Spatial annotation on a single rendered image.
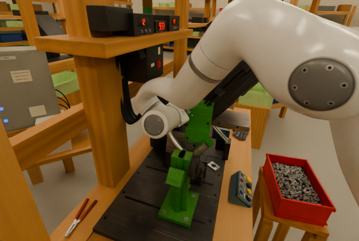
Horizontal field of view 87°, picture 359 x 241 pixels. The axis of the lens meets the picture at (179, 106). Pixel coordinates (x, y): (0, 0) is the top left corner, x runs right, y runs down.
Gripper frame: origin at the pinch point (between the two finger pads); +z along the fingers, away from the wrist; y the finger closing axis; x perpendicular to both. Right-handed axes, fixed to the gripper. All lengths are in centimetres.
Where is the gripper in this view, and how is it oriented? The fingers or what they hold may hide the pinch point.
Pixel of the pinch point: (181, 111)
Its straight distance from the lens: 84.1
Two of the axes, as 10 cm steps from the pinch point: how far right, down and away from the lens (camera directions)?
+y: -5.7, -8.2, 0.7
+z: 2.6, -1.0, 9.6
